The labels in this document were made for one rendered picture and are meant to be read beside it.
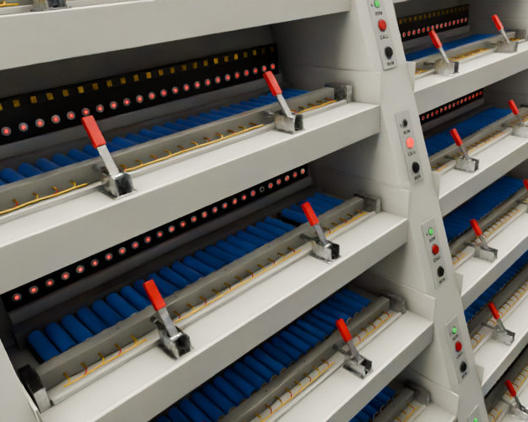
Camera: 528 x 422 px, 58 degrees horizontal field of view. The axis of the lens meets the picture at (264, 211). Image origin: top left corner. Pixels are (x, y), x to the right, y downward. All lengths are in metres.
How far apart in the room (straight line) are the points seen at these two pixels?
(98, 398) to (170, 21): 0.42
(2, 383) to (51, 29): 0.33
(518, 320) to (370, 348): 0.51
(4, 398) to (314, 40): 0.68
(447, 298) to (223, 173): 0.52
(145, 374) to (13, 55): 0.35
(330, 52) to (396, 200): 0.27
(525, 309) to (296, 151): 0.80
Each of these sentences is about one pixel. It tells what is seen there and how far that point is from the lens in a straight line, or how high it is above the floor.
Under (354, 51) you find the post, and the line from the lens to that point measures 0.82.
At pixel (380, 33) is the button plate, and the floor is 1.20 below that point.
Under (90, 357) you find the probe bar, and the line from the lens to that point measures 0.60.
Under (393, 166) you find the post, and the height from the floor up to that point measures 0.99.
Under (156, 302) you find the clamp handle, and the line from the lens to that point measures 0.57.
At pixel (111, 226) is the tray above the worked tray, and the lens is 0.52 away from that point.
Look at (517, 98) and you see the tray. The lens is 1.47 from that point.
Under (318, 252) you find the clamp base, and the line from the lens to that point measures 0.72.
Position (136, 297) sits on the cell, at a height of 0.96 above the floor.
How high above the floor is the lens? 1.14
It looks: 12 degrees down
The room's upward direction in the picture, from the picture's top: 17 degrees counter-clockwise
